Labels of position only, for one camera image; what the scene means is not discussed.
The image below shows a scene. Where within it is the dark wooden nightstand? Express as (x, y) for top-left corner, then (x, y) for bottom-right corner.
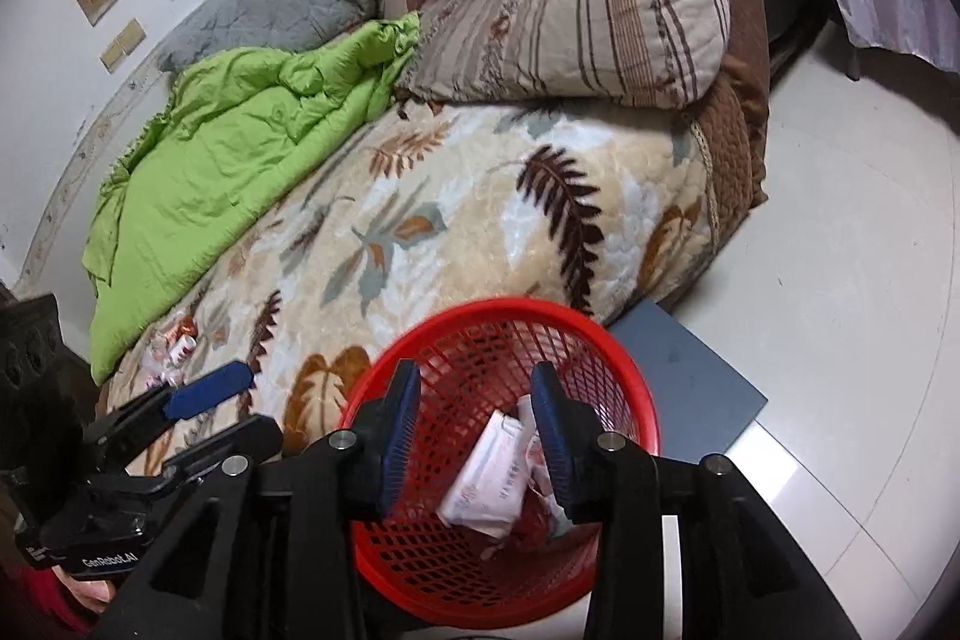
(0, 280), (102, 483)

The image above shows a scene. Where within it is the white pink packet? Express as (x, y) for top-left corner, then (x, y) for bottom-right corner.
(437, 410), (530, 532)

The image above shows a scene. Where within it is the beige wall switch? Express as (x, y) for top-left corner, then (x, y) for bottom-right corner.
(100, 17), (147, 75)

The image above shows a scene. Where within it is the person's left forearm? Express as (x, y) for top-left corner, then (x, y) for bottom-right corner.
(0, 557), (98, 640)

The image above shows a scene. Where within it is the green quilt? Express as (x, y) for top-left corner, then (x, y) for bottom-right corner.
(81, 10), (422, 386)

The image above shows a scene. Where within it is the pale pink plastic bag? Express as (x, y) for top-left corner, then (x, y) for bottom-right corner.
(142, 344), (177, 390)

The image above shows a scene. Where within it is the grey floor mat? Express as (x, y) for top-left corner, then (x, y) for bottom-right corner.
(607, 299), (770, 457)

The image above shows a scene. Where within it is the brown quilted bedspread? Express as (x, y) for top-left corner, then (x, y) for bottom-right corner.
(679, 0), (773, 259)

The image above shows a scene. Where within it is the leaf print blanket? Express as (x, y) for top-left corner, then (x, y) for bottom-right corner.
(97, 100), (713, 461)

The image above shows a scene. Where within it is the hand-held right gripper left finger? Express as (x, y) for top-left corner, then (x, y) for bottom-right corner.
(90, 359), (425, 640)

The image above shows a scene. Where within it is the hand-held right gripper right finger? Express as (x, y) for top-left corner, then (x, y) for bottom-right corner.
(529, 361), (863, 640)

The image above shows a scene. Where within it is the red mesh plastic basket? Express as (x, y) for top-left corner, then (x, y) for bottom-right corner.
(335, 299), (661, 630)

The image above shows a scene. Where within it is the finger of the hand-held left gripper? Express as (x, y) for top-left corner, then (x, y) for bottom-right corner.
(82, 361), (252, 453)
(161, 413), (284, 482)

